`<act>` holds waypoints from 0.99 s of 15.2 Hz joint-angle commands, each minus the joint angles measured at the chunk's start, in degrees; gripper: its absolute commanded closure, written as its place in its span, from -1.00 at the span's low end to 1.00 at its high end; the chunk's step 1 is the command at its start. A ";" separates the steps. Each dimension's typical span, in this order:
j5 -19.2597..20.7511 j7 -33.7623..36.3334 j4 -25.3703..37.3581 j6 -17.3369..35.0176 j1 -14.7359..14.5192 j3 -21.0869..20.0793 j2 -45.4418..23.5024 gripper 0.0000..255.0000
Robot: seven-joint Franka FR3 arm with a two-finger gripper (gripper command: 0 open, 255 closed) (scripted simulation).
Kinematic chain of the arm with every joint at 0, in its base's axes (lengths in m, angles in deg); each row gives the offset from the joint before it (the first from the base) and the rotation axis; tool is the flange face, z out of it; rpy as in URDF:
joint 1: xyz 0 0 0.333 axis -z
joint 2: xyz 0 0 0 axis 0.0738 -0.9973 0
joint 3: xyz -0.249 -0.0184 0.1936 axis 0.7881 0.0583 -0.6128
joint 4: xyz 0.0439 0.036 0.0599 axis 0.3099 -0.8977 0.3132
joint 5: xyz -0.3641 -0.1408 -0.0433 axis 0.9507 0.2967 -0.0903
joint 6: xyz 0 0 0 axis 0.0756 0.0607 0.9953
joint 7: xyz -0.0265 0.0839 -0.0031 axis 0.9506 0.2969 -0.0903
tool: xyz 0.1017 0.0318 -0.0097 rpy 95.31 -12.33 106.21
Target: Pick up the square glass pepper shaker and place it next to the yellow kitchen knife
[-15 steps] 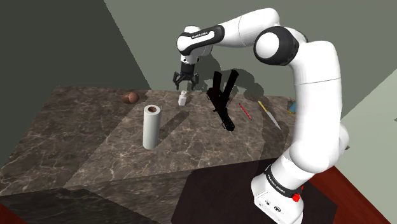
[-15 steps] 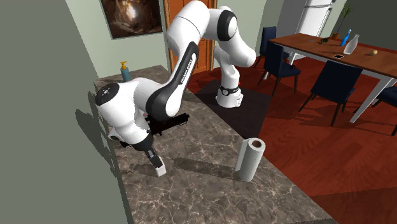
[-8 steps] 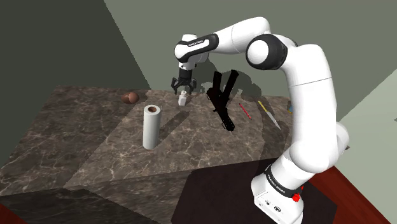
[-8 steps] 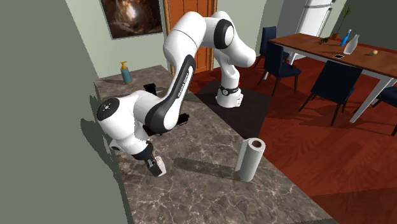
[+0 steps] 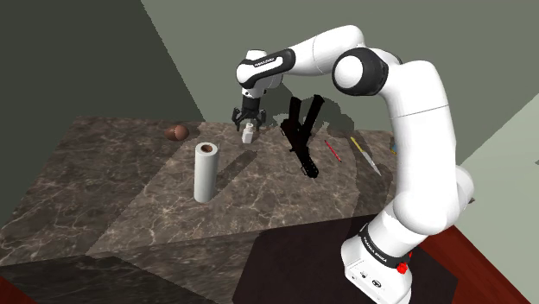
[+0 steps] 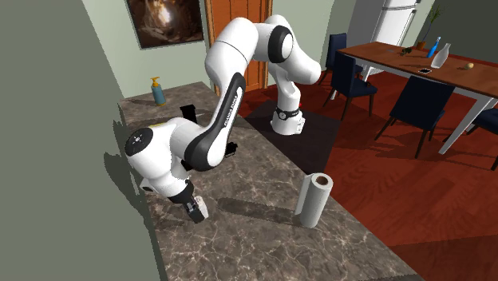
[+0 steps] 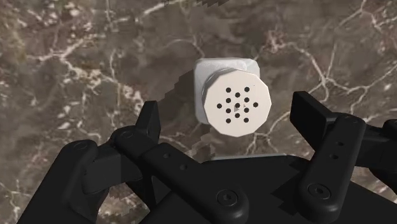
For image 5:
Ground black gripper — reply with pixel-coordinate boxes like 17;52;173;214
231;95;268;131

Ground small white bottle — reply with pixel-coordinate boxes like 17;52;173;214
241;123;256;145

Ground white paper towel roll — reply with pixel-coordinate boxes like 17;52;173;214
193;142;220;205

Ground brown egg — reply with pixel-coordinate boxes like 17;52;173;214
163;124;190;143

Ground red pen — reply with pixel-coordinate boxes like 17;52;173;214
323;139;343;163

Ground dark robot stand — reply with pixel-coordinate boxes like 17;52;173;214
231;213;460;304

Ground yellow handled knife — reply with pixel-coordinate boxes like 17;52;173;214
349;136;383;177

